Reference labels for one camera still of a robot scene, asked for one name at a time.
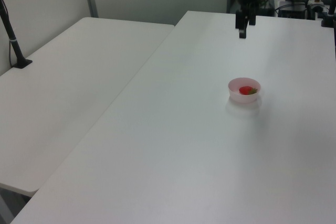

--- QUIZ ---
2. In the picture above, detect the white side table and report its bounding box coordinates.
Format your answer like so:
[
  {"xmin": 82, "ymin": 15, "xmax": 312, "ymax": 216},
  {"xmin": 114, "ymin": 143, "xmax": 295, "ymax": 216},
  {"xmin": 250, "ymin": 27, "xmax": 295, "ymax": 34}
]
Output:
[{"xmin": 0, "ymin": 16, "xmax": 176, "ymax": 198}]

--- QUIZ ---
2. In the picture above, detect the black camera pole with base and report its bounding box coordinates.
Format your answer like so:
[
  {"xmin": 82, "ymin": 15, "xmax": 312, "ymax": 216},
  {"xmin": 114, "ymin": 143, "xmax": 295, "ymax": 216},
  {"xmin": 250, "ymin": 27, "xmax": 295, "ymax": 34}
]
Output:
[{"xmin": 0, "ymin": 0, "xmax": 34, "ymax": 69}]

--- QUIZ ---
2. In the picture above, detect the pink plastic bowl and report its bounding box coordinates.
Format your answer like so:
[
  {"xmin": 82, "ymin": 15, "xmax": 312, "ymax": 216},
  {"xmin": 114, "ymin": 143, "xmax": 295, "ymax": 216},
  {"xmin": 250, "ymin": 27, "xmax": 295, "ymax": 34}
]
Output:
[{"xmin": 227, "ymin": 77, "xmax": 262, "ymax": 104}]

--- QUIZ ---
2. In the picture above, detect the black equipment box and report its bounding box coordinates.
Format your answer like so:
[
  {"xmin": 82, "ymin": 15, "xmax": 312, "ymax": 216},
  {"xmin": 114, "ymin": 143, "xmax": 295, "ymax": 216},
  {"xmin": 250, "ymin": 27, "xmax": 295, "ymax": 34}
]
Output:
[{"xmin": 277, "ymin": 0, "xmax": 308, "ymax": 19}]

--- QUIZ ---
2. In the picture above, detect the red strawberry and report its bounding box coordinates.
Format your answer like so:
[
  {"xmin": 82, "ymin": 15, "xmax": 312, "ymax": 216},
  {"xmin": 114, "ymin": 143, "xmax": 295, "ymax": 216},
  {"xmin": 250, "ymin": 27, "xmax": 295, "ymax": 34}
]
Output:
[{"xmin": 238, "ymin": 86, "xmax": 258, "ymax": 95}]

